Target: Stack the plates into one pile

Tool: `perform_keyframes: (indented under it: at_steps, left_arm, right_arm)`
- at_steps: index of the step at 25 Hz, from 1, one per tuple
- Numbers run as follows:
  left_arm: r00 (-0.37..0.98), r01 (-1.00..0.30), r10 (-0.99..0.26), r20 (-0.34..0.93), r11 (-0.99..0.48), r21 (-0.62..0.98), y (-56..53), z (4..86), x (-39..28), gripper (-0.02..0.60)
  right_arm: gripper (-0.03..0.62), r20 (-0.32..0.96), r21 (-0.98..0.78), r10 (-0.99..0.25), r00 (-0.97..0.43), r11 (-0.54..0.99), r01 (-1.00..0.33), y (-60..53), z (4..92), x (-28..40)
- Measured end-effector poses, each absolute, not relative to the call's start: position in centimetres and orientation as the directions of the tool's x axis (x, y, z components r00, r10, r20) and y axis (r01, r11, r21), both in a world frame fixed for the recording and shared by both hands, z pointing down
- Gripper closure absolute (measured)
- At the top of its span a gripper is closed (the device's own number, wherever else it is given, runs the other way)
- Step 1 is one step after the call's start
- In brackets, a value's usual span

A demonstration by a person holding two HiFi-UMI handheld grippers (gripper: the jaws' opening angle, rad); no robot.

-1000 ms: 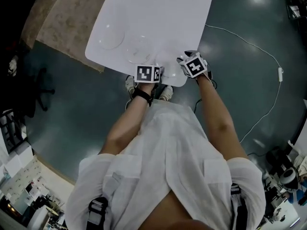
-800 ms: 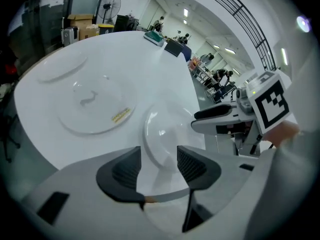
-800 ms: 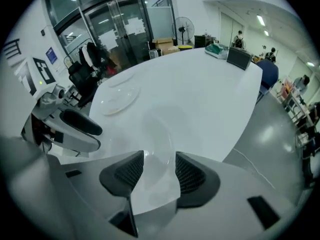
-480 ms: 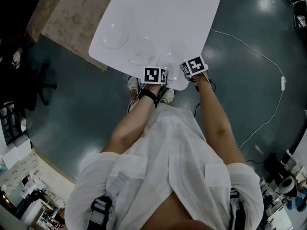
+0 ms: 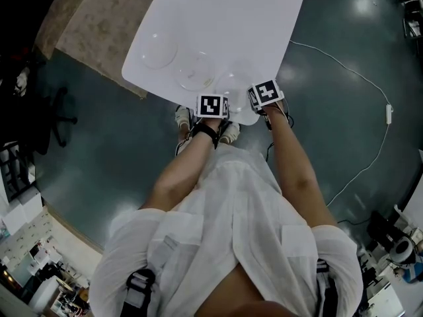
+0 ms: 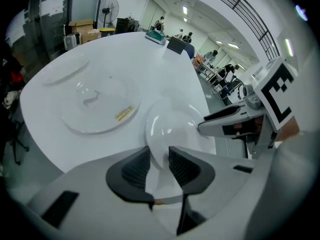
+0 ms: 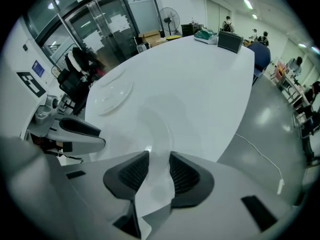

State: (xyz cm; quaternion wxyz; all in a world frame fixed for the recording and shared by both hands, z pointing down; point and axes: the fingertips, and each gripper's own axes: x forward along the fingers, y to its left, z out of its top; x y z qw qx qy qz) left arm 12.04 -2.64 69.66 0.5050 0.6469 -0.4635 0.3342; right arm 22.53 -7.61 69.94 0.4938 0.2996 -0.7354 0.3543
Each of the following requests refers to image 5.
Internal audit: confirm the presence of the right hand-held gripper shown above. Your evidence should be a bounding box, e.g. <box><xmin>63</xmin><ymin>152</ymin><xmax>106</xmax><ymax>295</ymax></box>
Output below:
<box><xmin>247</xmin><ymin>79</ymin><xmax>285</xmax><ymax>131</ymax></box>

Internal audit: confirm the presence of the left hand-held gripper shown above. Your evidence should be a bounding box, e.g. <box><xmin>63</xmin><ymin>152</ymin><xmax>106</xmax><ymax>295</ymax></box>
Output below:
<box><xmin>196</xmin><ymin>94</ymin><xmax>232</xmax><ymax>128</ymax></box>

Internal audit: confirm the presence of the clear glass bowl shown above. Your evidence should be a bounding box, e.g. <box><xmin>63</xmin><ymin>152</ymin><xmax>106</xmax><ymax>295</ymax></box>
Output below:
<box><xmin>137</xmin><ymin>31</ymin><xmax>178</xmax><ymax>69</ymax></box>
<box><xmin>174</xmin><ymin>52</ymin><xmax>217</xmax><ymax>92</ymax></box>
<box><xmin>216</xmin><ymin>59</ymin><xmax>262</xmax><ymax>125</ymax></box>

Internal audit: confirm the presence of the person's right forearm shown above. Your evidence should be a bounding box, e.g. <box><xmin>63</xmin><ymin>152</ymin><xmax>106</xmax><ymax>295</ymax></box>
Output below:
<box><xmin>264</xmin><ymin>106</ymin><xmax>340</xmax><ymax>227</ymax></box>

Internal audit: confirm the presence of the person's left forearm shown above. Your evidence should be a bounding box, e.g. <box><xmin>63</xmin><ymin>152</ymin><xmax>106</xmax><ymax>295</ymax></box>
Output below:
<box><xmin>138</xmin><ymin>133</ymin><xmax>215</xmax><ymax>211</ymax></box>

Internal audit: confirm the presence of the black wristband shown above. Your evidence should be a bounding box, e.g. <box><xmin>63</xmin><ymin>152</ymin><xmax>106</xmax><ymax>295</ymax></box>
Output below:
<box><xmin>191</xmin><ymin>123</ymin><xmax>221</xmax><ymax>150</ymax></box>

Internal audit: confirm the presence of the person's left white shoe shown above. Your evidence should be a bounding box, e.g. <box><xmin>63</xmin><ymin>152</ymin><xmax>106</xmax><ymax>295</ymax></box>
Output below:
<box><xmin>174</xmin><ymin>106</ymin><xmax>192</xmax><ymax>128</ymax></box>

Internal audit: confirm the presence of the person's white shoe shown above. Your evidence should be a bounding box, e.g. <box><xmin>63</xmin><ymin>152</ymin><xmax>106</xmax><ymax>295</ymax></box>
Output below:
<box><xmin>174</xmin><ymin>106</ymin><xmax>192</xmax><ymax>128</ymax></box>
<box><xmin>219</xmin><ymin>121</ymin><xmax>241</xmax><ymax>145</ymax></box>

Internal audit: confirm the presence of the person's right white shoe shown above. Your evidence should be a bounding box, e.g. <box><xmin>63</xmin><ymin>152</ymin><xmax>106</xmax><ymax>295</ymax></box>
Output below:
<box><xmin>219</xmin><ymin>121</ymin><xmax>241</xmax><ymax>145</ymax></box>

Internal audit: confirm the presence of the white shirt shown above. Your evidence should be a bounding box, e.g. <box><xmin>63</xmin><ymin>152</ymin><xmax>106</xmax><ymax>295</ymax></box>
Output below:
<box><xmin>91</xmin><ymin>143</ymin><xmax>364</xmax><ymax>317</ymax></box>

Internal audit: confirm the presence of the beige patterned rug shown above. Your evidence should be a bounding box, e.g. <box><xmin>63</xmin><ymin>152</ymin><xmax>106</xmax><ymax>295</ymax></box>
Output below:
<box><xmin>54</xmin><ymin>0</ymin><xmax>166</xmax><ymax>98</ymax></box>

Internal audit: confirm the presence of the black office chair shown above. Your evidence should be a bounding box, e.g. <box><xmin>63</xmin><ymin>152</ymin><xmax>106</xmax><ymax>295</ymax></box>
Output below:
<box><xmin>32</xmin><ymin>86</ymin><xmax>79</xmax><ymax>148</ymax></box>

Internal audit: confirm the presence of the tan rug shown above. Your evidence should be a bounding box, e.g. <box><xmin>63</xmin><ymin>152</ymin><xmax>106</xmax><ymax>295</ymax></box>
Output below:
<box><xmin>34</xmin><ymin>0</ymin><xmax>100</xmax><ymax>59</ymax></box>

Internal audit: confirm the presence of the person's bare chest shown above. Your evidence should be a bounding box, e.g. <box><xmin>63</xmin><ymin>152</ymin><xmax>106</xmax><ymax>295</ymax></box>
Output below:
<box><xmin>198</xmin><ymin>262</ymin><xmax>291</xmax><ymax>317</ymax></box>

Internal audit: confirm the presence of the white round device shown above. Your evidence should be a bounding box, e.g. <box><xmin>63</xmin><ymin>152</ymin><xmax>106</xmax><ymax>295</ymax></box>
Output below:
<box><xmin>389</xmin><ymin>236</ymin><xmax>416</xmax><ymax>267</ymax></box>

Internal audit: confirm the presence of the white power cable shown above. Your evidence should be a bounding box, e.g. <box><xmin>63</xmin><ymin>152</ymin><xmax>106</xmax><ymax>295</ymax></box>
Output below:
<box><xmin>289</xmin><ymin>40</ymin><xmax>394</xmax><ymax>207</ymax></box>

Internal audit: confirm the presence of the black grey harness strap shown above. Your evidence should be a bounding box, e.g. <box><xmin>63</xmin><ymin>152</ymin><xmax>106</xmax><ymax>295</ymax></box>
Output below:
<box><xmin>122</xmin><ymin>269</ymin><xmax>156</xmax><ymax>317</ymax></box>
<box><xmin>315</xmin><ymin>259</ymin><xmax>340</xmax><ymax>317</ymax></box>

